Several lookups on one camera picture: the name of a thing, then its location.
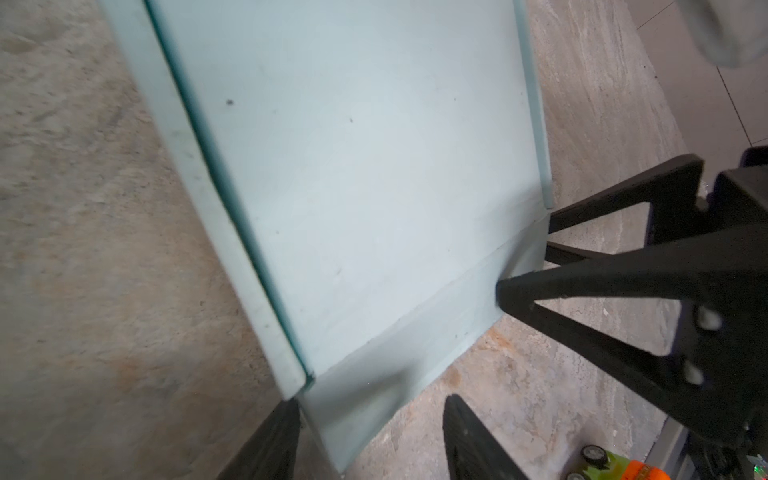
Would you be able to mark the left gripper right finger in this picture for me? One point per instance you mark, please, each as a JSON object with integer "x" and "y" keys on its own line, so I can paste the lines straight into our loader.
{"x": 472, "y": 452}

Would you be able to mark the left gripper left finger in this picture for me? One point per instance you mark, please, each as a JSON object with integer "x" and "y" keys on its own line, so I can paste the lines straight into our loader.
{"x": 270, "y": 453}

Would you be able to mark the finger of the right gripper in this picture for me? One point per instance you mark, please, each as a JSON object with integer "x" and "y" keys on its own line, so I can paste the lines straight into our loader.
{"x": 682, "y": 324}

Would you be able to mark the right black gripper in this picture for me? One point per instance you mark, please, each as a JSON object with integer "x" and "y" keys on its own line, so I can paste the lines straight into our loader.
{"x": 674, "y": 221}

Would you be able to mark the light blue paper box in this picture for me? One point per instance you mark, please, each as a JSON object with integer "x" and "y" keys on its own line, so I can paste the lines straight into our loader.
{"x": 366, "y": 172}

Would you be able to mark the orange green small toy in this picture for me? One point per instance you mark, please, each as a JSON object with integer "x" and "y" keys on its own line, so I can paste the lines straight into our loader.
{"x": 600, "y": 464}

